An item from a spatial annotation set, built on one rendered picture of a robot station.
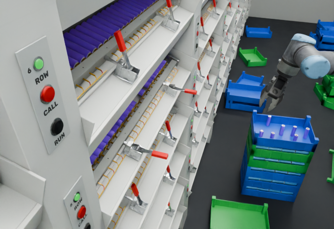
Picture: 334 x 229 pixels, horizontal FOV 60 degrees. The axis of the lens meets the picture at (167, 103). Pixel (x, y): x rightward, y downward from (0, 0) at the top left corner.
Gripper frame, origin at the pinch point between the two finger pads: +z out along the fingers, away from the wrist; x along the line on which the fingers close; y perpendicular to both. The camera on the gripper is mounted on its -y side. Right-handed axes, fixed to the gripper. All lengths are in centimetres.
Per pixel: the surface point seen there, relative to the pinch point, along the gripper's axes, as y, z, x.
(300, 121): 25.1, 11.1, -20.1
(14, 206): -116, -40, 18
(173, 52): -46, -28, 34
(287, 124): 23.4, 15.6, -15.3
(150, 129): -77, -22, 22
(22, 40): -112, -57, 22
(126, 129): -84, -25, 25
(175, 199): -47, 35, 13
